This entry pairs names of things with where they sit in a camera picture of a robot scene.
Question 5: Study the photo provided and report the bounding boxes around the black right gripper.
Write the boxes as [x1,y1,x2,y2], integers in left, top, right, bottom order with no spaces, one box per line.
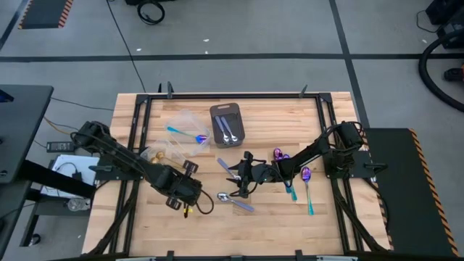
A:
[225,151,278,199]

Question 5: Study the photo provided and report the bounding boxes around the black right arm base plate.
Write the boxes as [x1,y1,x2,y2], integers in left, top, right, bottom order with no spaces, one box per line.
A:
[322,150,388,179]

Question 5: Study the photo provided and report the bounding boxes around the thin black floor cable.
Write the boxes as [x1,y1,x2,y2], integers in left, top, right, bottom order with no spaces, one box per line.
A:
[49,96,115,112]

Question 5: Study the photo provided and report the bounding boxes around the black platform with hazard stripes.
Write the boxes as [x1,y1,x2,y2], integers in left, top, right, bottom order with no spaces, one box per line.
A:
[364,127,461,258]

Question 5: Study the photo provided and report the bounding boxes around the long black floor cable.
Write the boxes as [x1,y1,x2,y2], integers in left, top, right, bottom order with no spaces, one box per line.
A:
[106,0,147,94]

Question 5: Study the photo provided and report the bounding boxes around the black metal table frame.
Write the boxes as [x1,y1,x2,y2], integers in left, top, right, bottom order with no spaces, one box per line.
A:
[86,81,392,261]

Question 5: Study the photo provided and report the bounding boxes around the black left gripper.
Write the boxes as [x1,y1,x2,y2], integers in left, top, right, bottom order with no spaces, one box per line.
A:
[155,159,204,212]

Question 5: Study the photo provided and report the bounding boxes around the clear plastic bin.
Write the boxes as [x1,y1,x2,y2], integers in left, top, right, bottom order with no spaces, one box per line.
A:
[165,108,212,157]
[139,139,190,172]

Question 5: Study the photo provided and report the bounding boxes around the thick black hose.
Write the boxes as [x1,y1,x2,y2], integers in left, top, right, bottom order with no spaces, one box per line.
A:
[418,28,464,114]

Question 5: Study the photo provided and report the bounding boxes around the gray plastic bin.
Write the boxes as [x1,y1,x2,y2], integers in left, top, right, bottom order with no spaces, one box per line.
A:
[209,102,246,149]

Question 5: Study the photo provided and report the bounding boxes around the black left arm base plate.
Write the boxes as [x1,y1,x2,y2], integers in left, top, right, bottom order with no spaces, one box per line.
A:
[88,165,146,182]

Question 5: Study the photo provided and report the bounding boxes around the black floor mat hazard stripes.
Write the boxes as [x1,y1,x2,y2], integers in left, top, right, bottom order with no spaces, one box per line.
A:
[17,0,74,30]

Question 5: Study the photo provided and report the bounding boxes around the black power brick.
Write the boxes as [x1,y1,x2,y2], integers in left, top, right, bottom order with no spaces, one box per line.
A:
[46,141,76,154]

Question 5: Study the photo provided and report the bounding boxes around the clear water bottle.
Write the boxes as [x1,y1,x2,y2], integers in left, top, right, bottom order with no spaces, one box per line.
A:
[67,198,91,212]

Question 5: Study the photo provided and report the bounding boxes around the yellow floor cable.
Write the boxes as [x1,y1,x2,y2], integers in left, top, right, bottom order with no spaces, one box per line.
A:
[42,115,79,136]

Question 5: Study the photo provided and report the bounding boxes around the black and orange device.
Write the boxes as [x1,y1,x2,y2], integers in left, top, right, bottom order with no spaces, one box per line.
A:
[444,63,464,83]

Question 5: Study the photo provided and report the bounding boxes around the coiled black cable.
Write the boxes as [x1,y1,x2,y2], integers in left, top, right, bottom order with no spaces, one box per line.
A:
[136,0,166,26]

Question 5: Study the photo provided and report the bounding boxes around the dark gray desk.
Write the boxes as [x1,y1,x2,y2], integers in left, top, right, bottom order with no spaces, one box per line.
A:
[0,84,97,261]

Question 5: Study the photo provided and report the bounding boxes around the black equipment stack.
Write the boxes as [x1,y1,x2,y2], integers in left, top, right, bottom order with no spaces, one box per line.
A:
[425,0,464,50]

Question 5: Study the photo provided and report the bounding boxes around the white paper sheet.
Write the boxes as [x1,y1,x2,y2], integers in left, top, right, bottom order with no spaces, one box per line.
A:
[39,154,102,200]

